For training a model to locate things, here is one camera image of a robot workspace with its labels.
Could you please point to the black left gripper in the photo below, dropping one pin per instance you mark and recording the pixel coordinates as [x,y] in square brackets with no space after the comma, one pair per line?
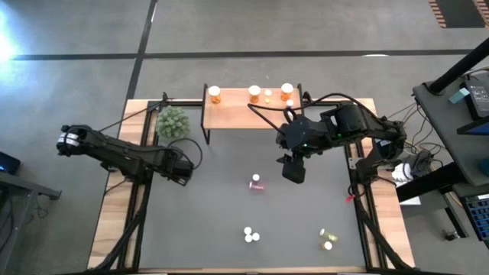
[173,166]

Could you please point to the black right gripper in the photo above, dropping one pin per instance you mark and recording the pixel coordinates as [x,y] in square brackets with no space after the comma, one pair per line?
[302,135]

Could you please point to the magenta medicine bottle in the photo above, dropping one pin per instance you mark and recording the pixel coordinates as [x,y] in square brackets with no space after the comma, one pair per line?
[258,186]

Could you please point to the wide orange medicine bottle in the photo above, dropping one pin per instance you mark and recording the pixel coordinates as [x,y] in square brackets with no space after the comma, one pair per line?
[286,89]
[254,91]
[214,91]

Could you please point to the pink medicine bottle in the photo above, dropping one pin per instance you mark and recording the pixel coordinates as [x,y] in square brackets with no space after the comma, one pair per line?
[248,238]
[248,230]

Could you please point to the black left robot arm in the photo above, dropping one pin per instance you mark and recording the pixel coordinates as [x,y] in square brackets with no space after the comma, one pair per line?
[114,153]

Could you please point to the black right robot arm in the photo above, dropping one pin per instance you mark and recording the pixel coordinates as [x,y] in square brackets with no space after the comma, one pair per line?
[382,130]

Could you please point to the green potted plant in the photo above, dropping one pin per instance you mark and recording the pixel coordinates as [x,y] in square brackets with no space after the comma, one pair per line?
[172,122]

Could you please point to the small red tag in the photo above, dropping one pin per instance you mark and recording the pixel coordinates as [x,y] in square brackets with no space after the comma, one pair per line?
[347,198]

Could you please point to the white printed paper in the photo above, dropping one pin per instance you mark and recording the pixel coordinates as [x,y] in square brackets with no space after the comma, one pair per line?
[403,177]

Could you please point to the black side stand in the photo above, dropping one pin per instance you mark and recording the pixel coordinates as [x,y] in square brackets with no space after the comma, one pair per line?
[30,187]

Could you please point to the dark grey desk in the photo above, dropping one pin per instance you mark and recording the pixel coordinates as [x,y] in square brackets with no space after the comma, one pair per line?
[439,126]

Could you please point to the black device blue light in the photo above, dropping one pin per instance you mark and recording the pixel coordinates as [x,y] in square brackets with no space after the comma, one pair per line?
[7,163]

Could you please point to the small teal box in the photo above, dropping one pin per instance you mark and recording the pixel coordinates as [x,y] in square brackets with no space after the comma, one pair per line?
[458,96]

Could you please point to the computer monitor blue screen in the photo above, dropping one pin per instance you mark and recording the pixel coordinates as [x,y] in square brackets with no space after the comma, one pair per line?
[477,128]

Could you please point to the thick black pole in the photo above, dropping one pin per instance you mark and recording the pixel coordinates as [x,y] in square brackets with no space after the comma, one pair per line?
[458,66]

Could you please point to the black power adapter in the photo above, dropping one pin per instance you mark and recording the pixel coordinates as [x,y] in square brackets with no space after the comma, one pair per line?
[479,97]

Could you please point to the black striped floor mat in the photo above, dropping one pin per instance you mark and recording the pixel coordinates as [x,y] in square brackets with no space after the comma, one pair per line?
[462,13]

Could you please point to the wooden shelf black frame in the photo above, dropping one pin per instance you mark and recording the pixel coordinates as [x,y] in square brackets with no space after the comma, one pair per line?
[237,114]

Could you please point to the black aluminium table frame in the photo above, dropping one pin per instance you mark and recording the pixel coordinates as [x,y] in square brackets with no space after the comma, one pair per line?
[366,237]

